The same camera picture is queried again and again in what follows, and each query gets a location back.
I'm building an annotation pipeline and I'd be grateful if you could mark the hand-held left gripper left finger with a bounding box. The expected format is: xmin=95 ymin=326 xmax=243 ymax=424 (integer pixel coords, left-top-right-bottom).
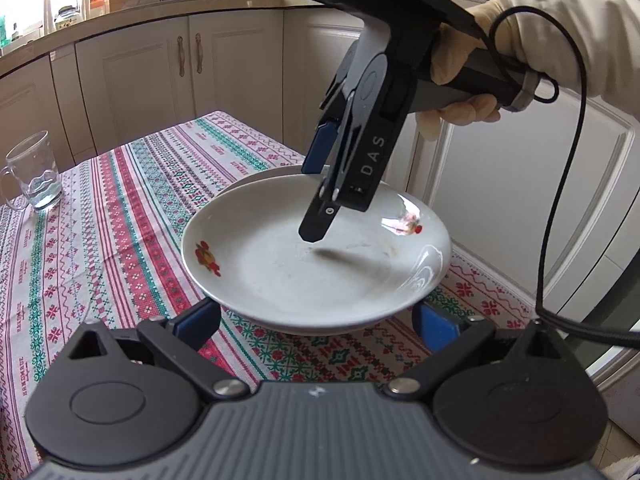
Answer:
xmin=65 ymin=297 xmax=251 ymax=402

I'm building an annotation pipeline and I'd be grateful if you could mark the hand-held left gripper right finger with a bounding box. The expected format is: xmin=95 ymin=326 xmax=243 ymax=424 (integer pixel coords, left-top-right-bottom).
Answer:
xmin=382 ymin=305 xmax=566 ymax=401

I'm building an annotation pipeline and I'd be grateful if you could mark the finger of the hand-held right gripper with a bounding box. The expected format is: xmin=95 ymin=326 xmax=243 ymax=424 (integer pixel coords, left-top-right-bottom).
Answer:
xmin=298 ymin=52 xmax=418 ymax=244
xmin=301 ymin=40 xmax=361 ymax=177

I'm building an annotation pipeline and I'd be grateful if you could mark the white flower print plate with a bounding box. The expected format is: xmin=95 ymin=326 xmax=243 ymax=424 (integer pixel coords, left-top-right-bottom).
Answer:
xmin=220 ymin=166 xmax=331 ymax=201
xmin=181 ymin=176 xmax=452 ymax=335

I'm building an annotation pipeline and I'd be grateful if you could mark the person's right forearm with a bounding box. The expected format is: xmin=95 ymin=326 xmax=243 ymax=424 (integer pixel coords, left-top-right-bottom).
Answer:
xmin=500 ymin=0 xmax=640 ymax=126

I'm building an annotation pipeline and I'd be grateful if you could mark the person's right hand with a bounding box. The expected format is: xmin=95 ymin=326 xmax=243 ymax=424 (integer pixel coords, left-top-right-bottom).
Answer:
xmin=414 ymin=0 xmax=517 ymax=142

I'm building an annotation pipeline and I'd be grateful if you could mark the striped patterned tablecloth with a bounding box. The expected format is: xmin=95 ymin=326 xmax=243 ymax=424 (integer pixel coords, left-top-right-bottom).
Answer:
xmin=0 ymin=110 xmax=533 ymax=466

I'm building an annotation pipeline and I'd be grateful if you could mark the light kitchen countertop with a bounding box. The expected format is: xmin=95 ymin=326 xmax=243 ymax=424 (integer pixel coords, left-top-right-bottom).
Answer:
xmin=0 ymin=0 xmax=501 ymax=68

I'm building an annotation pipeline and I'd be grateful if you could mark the clear glass mug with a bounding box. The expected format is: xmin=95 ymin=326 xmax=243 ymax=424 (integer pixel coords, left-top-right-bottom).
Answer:
xmin=0 ymin=131 xmax=63 ymax=212

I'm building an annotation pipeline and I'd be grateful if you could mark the glass jar with green lid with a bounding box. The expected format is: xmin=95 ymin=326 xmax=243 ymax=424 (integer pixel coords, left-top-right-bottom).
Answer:
xmin=54 ymin=5 xmax=81 ymax=31

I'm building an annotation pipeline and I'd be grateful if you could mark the black cable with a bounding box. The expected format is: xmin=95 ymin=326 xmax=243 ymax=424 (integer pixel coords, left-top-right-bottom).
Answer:
xmin=487 ymin=6 xmax=640 ymax=348

